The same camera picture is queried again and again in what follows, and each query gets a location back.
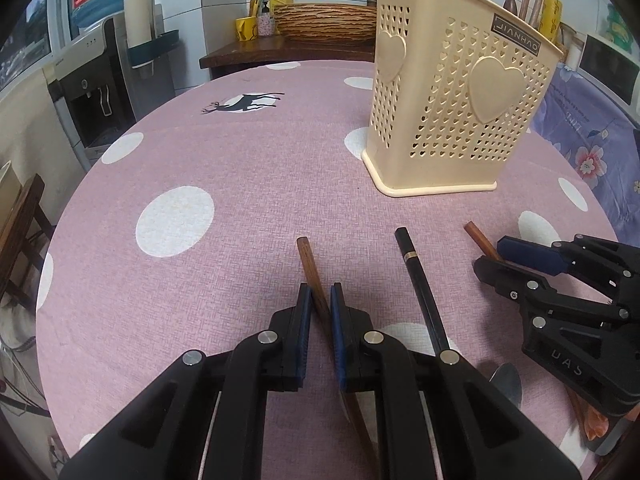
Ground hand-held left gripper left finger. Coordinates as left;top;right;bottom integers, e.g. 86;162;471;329
59;282;314;480

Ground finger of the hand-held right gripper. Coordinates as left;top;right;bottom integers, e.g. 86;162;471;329
473;255;632;327
496;233;640;307

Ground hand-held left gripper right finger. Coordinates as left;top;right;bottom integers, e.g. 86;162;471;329
328;282;583;480

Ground metal spoon with ornate handle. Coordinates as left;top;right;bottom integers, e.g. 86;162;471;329
487;362;524;409

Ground black chopstick with gold band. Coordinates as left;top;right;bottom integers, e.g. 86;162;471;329
395;227;453;358

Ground cream perforated utensil holder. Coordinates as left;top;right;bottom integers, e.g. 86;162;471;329
361;0;563;198

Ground person's right hand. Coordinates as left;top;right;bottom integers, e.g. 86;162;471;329
582;404;610;442

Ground pink polka dot tablecloth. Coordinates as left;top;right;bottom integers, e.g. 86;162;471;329
35;59;621;480

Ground purple floral cloth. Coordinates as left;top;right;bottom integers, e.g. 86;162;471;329
530;62;640;236

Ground white microwave oven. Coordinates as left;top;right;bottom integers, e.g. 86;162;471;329
575;32;640;111

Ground glass jar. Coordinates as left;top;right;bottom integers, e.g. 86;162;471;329
557;25;586;66

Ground green instant noodle bowl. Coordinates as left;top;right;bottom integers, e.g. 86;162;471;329
607;27;635;52
606;2;630;31

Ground yellow cylindrical roll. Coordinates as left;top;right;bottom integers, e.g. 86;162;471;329
542;0;564;43

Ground dark wooden counter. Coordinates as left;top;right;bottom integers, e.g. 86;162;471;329
198;37;376;81

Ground dark wooden stool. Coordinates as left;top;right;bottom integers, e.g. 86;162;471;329
0;172;57;311

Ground yellow cup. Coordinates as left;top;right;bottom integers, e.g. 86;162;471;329
235;16;259;43

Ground woven brown wash basin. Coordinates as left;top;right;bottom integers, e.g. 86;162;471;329
272;2;377;42

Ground grey water dispenser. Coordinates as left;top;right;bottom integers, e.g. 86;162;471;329
47;17;140;162

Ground stack of white paper cups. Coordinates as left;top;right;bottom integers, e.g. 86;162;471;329
123;0;157;44

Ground white framed glass door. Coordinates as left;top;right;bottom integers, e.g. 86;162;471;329
0;0;76;92

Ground black cables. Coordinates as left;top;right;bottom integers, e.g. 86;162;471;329
0;305;51;416

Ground teal wall holder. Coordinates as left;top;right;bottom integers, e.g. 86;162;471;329
125;29;181;69

